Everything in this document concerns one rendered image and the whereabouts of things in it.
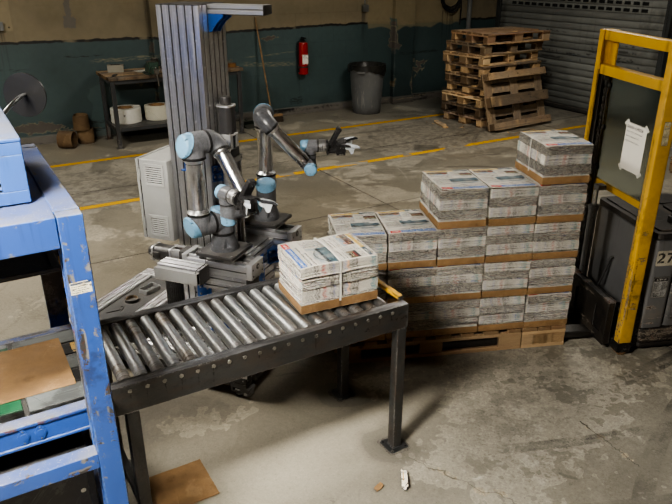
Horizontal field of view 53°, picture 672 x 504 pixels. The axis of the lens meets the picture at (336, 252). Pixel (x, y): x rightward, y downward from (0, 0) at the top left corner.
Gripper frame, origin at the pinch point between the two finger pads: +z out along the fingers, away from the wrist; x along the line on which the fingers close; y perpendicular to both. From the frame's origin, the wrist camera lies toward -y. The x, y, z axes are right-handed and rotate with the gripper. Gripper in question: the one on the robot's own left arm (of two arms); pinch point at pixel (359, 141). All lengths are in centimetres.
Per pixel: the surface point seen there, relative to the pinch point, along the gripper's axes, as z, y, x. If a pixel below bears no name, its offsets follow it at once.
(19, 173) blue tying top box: -122, -66, 185
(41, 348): -143, 23, 157
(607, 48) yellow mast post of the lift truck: 154, -47, -28
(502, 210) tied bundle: 78, 25, 44
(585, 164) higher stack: 124, 1, 37
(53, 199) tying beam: -114, -57, 183
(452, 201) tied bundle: 48, 18, 45
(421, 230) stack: 31, 34, 48
